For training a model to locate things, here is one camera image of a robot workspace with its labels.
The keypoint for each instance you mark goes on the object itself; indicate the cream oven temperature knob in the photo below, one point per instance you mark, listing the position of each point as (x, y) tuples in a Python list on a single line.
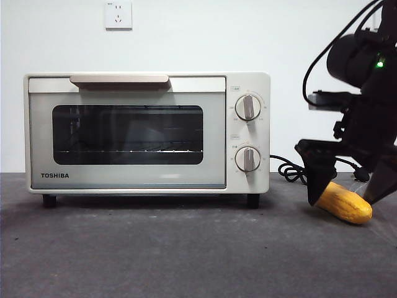
[(248, 108)]

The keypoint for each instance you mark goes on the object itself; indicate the cream oven timer knob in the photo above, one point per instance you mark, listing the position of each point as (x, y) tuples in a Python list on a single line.
[(248, 159)]

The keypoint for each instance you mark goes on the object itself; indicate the white wall socket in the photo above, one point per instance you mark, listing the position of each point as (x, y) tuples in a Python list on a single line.
[(118, 15)]

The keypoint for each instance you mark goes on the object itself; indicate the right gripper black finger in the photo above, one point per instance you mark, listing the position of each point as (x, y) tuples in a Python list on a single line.
[(321, 167), (383, 180)]

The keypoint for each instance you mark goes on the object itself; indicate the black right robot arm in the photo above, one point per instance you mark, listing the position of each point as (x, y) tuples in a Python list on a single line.
[(350, 59)]

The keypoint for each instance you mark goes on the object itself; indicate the yellow corn cob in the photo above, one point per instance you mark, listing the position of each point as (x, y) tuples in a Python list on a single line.
[(347, 208)]

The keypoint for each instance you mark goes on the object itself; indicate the cream Toshiba toaster oven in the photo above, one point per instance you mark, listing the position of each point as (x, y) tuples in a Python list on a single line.
[(264, 139)]

